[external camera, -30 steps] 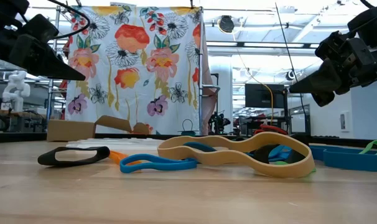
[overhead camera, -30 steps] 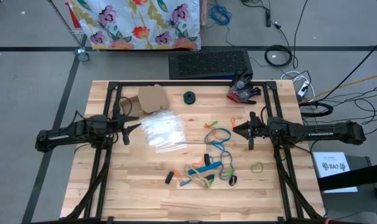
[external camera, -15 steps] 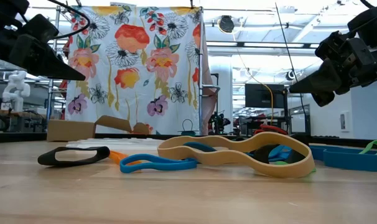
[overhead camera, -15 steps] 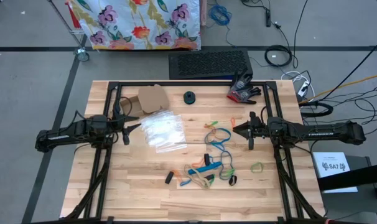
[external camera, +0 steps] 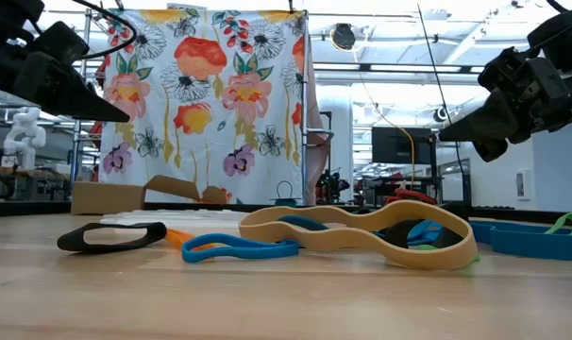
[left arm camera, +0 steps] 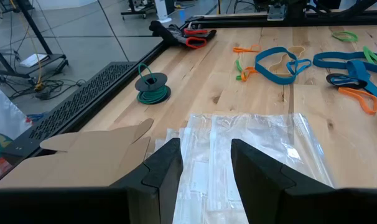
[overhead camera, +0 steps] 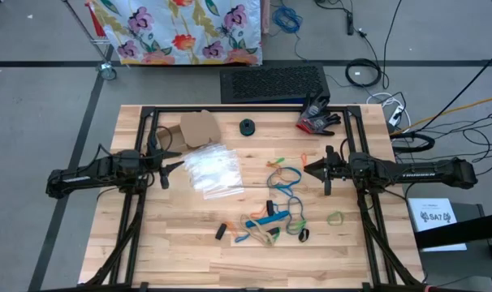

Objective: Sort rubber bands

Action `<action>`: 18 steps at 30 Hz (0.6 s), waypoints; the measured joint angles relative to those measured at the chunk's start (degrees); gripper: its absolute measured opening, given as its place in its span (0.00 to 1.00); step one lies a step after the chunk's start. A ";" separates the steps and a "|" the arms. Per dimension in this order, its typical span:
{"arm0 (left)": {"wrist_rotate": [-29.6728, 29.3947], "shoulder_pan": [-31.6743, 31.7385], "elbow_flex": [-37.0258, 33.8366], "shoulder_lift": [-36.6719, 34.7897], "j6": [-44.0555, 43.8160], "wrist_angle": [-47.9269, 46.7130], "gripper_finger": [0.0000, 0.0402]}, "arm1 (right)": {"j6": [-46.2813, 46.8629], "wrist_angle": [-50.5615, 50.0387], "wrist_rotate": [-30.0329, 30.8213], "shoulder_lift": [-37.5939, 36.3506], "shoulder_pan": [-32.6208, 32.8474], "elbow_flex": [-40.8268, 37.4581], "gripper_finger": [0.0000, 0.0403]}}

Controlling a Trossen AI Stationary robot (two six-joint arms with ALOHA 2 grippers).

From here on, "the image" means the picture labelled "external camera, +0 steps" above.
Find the orange rubber band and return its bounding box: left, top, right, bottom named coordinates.
left=164, top=228, right=218, bottom=252

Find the black monitor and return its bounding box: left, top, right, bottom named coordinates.
left=370, top=125, right=435, bottom=166

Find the black red work glove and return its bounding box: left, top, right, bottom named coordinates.
left=385, top=187, right=439, bottom=207

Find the wide dark blue rubber band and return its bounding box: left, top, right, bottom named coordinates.
left=468, top=218, right=572, bottom=263

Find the green rubber band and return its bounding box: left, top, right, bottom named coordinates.
left=543, top=211, right=572, bottom=237
left=413, top=242, right=482, bottom=266

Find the white floral cloth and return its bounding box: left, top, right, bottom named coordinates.
left=98, top=8, right=315, bottom=206

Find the thin light blue rubber band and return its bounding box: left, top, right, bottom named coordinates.
left=180, top=232, right=301, bottom=264

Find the ceiling cable reel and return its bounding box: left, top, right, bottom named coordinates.
left=329, top=22, right=359, bottom=53

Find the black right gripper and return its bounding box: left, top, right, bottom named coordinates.
left=438, top=46, right=572, bottom=163

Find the black table frame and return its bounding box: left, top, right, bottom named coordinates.
left=0, top=199, right=572, bottom=226

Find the wide black rubber band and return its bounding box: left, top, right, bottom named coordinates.
left=56, top=220, right=169, bottom=254

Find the background workbench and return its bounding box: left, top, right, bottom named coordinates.
left=0, top=163, right=73, bottom=202

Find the yellow hanging cable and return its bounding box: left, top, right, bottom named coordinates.
left=351, top=45, right=417, bottom=191

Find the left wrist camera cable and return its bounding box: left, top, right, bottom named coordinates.
left=71, top=0, right=139, bottom=60

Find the large tan rubber band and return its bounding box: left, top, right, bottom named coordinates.
left=238, top=198, right=479, bottom=272

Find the thin black hanging cable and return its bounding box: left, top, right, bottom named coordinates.
left=416, top=3, right=473, bottom=205

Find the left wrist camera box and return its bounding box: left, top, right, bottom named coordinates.
left=30, top=21, right=91, bottom=66

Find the white wall panel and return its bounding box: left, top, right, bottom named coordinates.
left=514, top=169, right=529, bottom=200

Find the dark background equipment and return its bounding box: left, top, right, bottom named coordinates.
left=314, top=169, right=351, bottom=206

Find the open cardboard box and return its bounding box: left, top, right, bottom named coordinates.
left=71, top=174, right=231, bottom=216

